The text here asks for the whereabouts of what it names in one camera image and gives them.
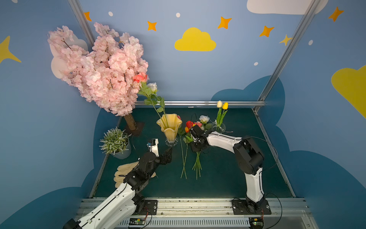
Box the pink cherry blossom tree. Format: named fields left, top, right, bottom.
left=48, top=23, right=149, bottom=135

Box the right circuit board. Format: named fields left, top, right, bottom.
left=249, top=218, right=264, bottom=229

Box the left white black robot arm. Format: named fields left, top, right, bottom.
left=63, top=148, right=173, bottom=229

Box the cream white tulip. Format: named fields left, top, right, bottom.
left=215, top=101, right=223, bottom=128

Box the small green potted plant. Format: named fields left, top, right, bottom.
left=100, top=127, right=132, bottom=160

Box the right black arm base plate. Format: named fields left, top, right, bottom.
left=231, top=198, right=272, bottom=215

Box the clear glass vase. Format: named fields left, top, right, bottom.
left=212, top=123, right=226, bottom=134

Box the aluminium right frame post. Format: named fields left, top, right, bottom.
left=258, top=0, right=321, bottom=103

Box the aluminium left frame post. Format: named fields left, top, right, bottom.
left=68, top=0, right=95, bottom=47

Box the orange yellow tulip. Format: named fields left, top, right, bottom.
left=180, top=127, right=189, bottom=179

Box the yellow wavy glass vase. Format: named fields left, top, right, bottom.
left=156, top=114, right=182, bottom=147

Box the pink tulip on table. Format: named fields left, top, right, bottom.
left=192, top=151, right=202, bottom=180

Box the circuit board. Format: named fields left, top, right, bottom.
left=249, top=218, right=264, bottom=229
left=128, top=218, right=146, bottom=227

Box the aluminium frame post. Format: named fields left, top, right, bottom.
left=68, top=0, right=95, bottom=47
left=258, top=0, right=321, bottom=103

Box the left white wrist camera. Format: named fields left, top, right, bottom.
left=147, top=138, right=159, bottom=157

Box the aluminium front rail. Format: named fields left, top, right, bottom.
left=71, top=197, right=318, bottom=229

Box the beige cloth glove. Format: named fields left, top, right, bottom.
left=113, top=162, right=158, bottom=190

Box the red rose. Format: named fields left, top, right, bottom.
left=185, top=121, right=194, bottom=129

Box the left circuit board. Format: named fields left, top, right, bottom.
left=128, top=218, right=146, bottom=227

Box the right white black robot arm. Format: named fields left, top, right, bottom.
left=189, top=126, right=266, bottom=210

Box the white rose on table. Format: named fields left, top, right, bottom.
left=199, top=115, right=212, bottom=130

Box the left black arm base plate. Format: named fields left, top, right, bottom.
left=134, top=199, right=158, bottom=215

